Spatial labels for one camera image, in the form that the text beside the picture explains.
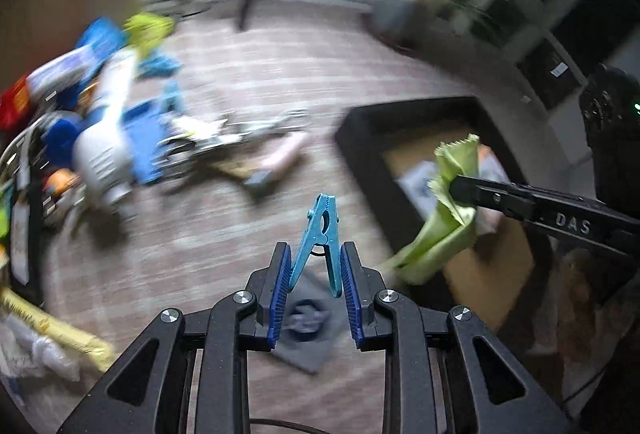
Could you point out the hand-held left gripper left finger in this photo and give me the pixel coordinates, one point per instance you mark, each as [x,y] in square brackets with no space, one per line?
[280,294]

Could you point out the grey plant pot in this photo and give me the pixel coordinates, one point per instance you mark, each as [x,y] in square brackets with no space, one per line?
[400,9]

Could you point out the white patterned lighter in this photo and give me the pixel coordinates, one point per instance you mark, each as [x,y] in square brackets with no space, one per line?
[197,134]

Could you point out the red packet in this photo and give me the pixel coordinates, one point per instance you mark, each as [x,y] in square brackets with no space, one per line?
[12,101]

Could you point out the white printed card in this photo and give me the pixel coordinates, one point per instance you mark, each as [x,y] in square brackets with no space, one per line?
[417,184]

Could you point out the white plastic bag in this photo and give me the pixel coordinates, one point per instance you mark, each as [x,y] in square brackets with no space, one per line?
[35,354]

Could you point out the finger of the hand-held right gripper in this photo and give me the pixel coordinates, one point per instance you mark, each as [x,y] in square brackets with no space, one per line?
[495,199]

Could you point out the orange white packet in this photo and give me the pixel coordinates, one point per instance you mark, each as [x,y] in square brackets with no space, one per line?
[492,164]

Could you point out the black box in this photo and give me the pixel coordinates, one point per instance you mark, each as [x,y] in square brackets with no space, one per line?
[365,149]

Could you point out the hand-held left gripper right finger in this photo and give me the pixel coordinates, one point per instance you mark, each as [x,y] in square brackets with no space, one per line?
[352,299]

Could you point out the blue phone stand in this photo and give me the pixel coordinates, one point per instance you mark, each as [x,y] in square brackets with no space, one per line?
[145,139]

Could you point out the person's right hand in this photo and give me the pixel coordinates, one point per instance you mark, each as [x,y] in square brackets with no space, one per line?
[577,279]

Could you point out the white blue-print wipes pack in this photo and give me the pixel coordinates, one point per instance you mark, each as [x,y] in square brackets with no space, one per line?
[60,69]

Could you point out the black stand leg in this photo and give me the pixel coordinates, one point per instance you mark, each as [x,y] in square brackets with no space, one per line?
[245,4]

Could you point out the green spider plant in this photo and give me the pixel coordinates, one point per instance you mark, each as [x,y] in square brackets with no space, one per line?
[472,11]

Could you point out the pink tube grey cap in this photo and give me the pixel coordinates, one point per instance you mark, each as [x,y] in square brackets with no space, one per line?
[282,156]

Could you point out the green cloth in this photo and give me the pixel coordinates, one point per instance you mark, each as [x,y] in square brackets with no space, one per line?
[440,234]

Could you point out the yellow-green shuttlecock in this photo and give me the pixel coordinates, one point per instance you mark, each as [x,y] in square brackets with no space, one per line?
[145,31]

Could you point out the grey mat with logo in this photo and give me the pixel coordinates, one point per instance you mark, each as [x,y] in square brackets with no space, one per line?
[310,334]

